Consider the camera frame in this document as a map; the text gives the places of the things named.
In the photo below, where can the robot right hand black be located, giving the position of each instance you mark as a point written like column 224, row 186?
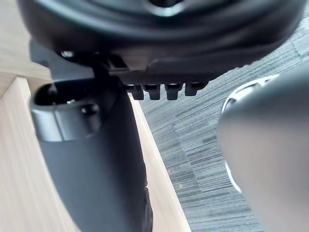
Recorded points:
column 144, row 36

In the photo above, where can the silver robot right leg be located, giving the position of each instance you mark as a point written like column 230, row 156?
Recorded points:
column 270, row 145

